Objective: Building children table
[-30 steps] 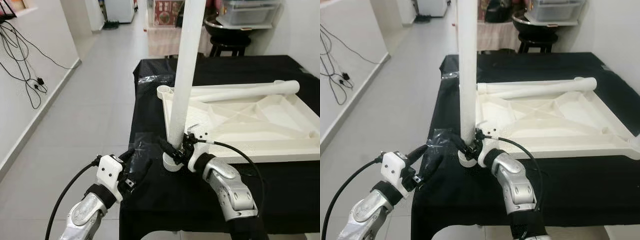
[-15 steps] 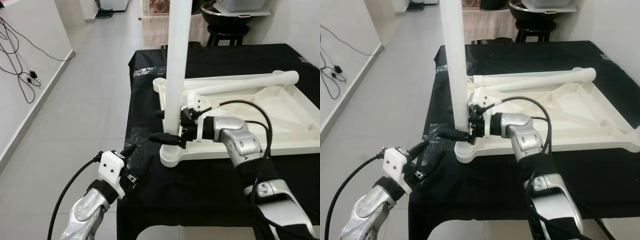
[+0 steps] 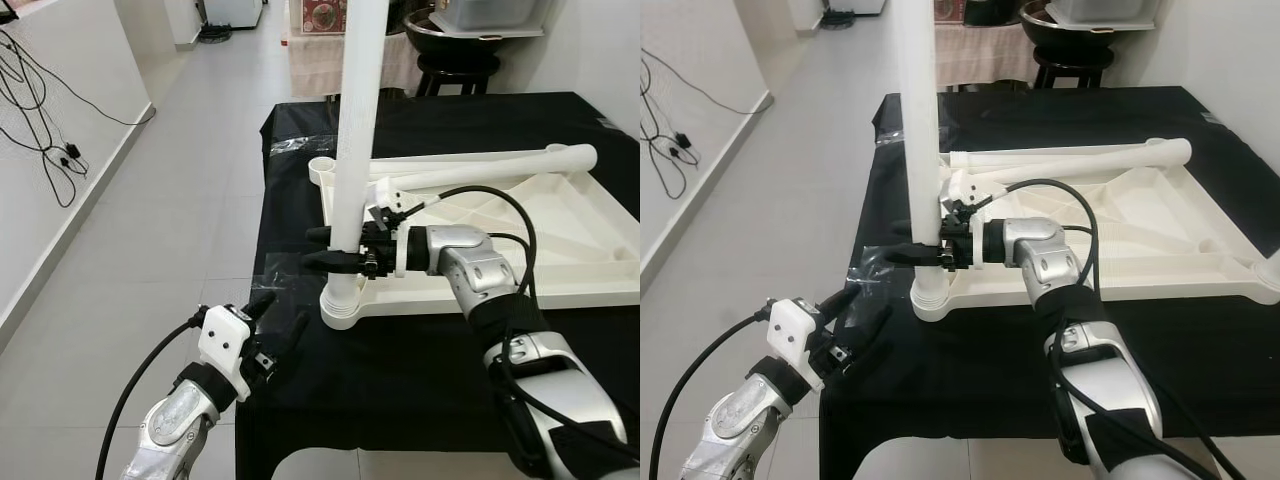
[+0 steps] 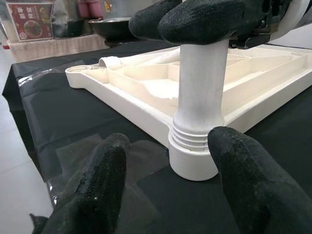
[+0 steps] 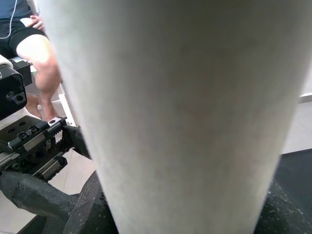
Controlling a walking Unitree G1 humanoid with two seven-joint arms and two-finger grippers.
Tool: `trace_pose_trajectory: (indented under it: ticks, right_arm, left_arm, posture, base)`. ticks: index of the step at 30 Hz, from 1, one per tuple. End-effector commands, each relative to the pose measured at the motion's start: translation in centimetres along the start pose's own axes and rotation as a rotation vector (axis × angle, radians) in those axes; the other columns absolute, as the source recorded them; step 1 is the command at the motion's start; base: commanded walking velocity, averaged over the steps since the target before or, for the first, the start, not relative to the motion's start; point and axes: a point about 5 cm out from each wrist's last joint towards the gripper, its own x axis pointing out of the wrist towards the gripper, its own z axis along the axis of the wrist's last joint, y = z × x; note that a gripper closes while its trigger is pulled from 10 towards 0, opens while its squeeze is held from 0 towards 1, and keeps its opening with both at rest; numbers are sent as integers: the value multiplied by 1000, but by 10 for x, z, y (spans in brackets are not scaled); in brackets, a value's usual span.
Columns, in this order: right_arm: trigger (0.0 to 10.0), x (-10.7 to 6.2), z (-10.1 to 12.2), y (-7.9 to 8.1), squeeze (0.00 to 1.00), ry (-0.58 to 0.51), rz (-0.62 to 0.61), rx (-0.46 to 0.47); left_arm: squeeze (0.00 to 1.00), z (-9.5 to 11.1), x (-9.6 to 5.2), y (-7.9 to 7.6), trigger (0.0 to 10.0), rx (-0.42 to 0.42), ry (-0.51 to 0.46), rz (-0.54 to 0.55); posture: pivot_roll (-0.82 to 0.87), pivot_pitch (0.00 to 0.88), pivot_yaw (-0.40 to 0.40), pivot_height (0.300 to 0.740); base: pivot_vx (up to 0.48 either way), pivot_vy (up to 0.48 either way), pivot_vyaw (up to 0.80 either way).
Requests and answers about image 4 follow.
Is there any white plastic ribbed table top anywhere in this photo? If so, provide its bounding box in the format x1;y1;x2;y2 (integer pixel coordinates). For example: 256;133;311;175
65;45;312;181

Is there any red printed box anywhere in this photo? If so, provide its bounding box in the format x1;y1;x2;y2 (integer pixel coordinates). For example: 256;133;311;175
6;2;54;42

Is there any clear tape patch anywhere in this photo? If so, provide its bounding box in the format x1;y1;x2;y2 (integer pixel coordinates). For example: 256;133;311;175
13;65;71;98

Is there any beige cloth covered table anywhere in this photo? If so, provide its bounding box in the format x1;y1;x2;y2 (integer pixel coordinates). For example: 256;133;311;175
7;33;108;63

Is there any pink plastic cup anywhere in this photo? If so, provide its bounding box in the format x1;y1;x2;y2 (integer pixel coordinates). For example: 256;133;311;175
78;0;91;18
90;0;103;18

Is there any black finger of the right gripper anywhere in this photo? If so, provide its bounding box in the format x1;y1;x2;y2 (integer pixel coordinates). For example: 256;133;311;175
128;0;183;41
157;0;247;46

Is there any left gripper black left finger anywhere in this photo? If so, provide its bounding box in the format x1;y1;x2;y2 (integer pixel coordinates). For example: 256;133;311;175
29;133;131;234

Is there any white plastic table leg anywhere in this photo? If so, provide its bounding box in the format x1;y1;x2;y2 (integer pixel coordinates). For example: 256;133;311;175
168;40;230;156
98;50;182;70

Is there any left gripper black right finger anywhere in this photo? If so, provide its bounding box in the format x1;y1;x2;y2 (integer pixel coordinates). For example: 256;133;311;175
207;126;312;234

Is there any large black round basin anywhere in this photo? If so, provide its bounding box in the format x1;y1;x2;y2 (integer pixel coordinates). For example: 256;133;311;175
87;16;137;43

